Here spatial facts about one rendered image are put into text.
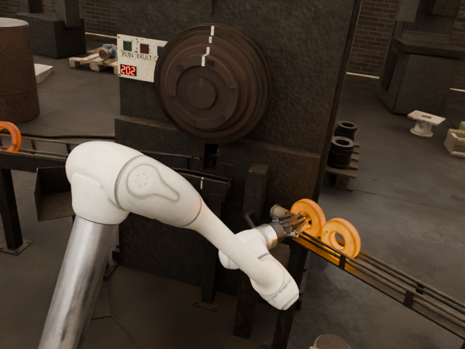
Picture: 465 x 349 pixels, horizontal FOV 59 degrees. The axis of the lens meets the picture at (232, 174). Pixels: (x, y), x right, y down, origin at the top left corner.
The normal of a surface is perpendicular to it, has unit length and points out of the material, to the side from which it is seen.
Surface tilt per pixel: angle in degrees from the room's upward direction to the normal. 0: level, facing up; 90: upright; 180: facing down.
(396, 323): 0
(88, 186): 71
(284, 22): 90
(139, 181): 47
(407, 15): 90
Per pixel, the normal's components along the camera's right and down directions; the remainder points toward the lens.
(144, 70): -0.27, 0.42
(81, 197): -0.47, 0.03
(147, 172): -0.23, -0.25
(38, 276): 0.09, -0.88
